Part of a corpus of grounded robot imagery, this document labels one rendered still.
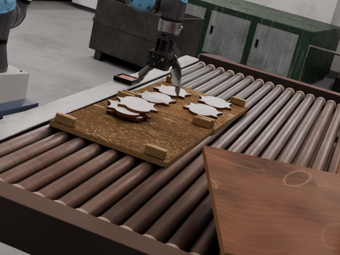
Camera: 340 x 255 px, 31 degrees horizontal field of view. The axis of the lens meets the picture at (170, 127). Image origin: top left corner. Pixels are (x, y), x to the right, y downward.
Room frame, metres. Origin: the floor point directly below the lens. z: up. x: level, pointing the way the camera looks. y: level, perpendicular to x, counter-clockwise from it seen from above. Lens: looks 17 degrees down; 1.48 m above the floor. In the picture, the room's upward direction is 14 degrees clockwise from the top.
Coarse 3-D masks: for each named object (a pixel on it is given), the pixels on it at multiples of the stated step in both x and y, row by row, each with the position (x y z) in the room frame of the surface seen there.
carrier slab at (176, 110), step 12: (156, 84) 2.26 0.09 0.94; (168, 84) 2.31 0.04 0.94; (192, 96) 2.22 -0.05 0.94; (204, 96) 2.26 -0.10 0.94; (156, 108) 1.94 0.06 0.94; (168, 108) 1.98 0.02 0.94; (180, 108) 2.01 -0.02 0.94; (240, 108) 2.21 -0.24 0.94; (216, 120) 1.97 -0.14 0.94; (228, 120) 2.01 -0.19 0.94
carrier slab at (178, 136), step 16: (80, 112) 1.71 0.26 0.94; (96, 112) 1.74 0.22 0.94; (160, 112) 1.91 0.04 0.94; (64, 128) 1.56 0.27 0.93; (80, 128) 1.57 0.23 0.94; (96, 128) 1.60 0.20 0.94; (112, 128) 1.64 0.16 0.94; (128, 128) 1.67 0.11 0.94; (144, 128) 1.70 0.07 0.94; (160, 128) 1.74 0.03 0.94; (176, 128) 1.78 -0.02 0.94; (192, 128) 1.82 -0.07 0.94; (112, 144) 1.52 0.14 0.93; (128, 144) 1.54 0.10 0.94; (144, 144) 1.57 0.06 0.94; (160, 144) 1.60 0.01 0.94; (176, 144) 1.63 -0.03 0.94; (192, 144) 1.67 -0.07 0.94; (160, 160) 1.48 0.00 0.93; (176, 160) 1.54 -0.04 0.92
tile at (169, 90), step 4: (156, 88) 2.17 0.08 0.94; (160, 88) 2.18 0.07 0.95; (164, 88) 2.20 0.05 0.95; (168, 88) 2.21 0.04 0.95; (172, 88) 2.23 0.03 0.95; (160, 92) 2.13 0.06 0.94; (164, 92) 2.14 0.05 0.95; (168, 92) 2.15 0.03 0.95; (172, 92) 2.17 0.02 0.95; (180, 92) 2.19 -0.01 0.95; (184, 92) 2.21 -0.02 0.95; (172, 96) 2.12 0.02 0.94; (176, 96) 2.13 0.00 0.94; (180, 96) 2.14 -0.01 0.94; (184, 96) 2.17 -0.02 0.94; (188, 96) 2.20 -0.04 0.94
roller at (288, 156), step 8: (320, 104) 2.71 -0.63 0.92; (312, 112) 2.50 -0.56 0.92; (304, 120) 2.35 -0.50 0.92; (312, 120) 2.39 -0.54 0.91; (304, 128) 2.21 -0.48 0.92; (296, 136) 2.08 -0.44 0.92; (304, 136) 2.13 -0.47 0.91; (288, 144) 1.98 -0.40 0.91; (296, 144) 1.98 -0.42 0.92; (288, 152) 1.86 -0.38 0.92; (296, 152) 1.93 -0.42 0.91; (280, 160) 1.77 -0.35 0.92; (288, 160) 1.79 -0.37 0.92
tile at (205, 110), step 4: (192, 104) 2.07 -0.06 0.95; (196, 104) 2.08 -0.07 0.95; (200, 104) 2.09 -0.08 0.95; (184, 108) 2.02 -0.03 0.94; (188, 108) 2.01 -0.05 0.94; (192, 108) 2.01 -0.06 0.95; (196, 108) 2.03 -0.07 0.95; (200, 108) 2.04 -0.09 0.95; (204, 108) 2.05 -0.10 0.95; (208, 108) 2.06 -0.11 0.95; (212, 108) 2.08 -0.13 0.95; (192, 112) 1.97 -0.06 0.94; (196, 112) 1.97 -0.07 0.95; (200, 112) 1.99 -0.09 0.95; (204, 112) 2.00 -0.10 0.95; (208, 112) 2.01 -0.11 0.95; (212, 112) 2.02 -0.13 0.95; (216, 112) 2.03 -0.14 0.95; (220, 112) 2.05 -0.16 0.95; (208, 116) 1.98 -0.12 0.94; (212, 116) 1.99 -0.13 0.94; (216, 116) 1.98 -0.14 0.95
